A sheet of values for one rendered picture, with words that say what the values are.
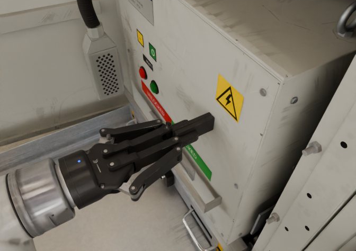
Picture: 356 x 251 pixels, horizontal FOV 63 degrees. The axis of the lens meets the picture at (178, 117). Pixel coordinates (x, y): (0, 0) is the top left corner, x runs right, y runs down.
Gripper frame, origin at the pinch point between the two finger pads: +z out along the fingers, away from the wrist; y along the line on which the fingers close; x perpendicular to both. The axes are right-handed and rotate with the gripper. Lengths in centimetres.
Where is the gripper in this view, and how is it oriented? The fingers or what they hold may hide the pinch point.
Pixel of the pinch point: (193, 128)
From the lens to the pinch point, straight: 46.9
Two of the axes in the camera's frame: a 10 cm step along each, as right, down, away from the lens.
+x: 0.0, -6.8, -7.3
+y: 5.0, 6.3, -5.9
